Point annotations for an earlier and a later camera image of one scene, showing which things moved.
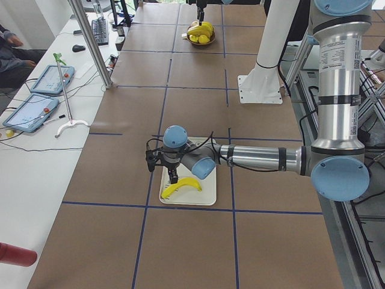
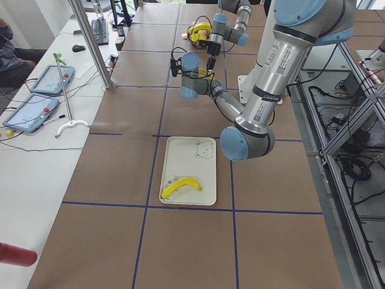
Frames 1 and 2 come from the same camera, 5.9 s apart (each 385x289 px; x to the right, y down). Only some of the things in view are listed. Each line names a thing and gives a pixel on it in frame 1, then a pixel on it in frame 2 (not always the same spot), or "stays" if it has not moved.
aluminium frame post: [77, 8] stays
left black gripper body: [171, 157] → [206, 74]
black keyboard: [100, 29] stays
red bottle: [17, 256] stays
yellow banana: [184, 182] stays
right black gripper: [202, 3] → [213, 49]
